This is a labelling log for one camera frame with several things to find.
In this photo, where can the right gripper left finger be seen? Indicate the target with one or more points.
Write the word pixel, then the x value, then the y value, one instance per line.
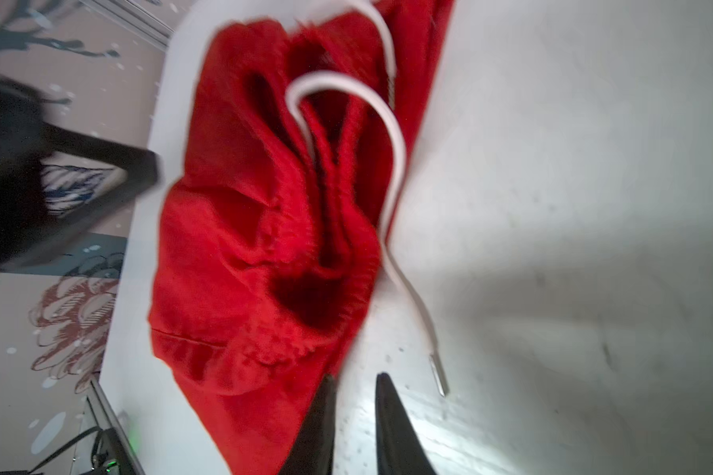
pixel 313 450

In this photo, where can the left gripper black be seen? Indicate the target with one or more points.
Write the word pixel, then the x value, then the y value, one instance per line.
pixel 29 236

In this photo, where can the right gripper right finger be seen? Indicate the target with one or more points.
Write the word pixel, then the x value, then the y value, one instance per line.
pixel 398 449

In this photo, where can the red shorts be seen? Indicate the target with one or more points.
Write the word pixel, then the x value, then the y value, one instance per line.
pixel 269 246

